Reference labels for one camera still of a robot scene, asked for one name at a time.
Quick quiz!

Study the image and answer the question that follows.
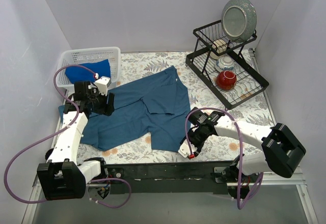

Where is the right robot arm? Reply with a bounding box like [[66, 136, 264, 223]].
[[178, 107, 306, 182]]

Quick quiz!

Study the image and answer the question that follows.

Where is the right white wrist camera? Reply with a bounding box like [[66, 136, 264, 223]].
[[178, 141, 199, 159]]

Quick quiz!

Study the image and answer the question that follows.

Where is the red bowl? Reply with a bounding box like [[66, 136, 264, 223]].
[[215, 70, 237, 91]]

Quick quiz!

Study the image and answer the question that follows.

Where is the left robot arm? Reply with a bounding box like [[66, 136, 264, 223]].
[[37, 76, 115, 201]]

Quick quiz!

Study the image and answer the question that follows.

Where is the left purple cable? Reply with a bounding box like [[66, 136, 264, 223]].
[[4, 65, 132, 208]]

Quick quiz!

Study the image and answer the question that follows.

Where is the bright blue t shirt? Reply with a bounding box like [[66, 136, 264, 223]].
[[65, 58, 112, 85]]

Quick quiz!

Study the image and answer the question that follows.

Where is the blue white porcelain bowl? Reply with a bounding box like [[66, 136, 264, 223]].
[[215, 55, 235, 72]]

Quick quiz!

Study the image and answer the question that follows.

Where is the aluminium frame rail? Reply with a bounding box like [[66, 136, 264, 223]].
[[32, 164, 306, 187]]

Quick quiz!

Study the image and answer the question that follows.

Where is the teal blue t shirt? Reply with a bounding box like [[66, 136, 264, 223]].
[[58, 65, 191, 153]]

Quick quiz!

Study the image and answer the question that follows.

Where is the black wire dish rack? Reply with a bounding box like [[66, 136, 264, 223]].
[[185, 20, 269, 109]]

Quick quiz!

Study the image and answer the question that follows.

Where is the cream ceramic cup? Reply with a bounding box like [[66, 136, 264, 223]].
[[210, 39, 227, 60]]

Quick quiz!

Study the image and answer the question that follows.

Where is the grey green plate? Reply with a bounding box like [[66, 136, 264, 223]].
[[221, 0, 257, 42]]

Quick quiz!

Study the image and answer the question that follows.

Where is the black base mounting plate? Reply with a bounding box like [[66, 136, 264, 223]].
[[101, 161, 239, 194]]

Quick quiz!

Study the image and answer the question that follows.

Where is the white plastic basket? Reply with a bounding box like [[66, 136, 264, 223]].
[[57, 47, 122, 89]]

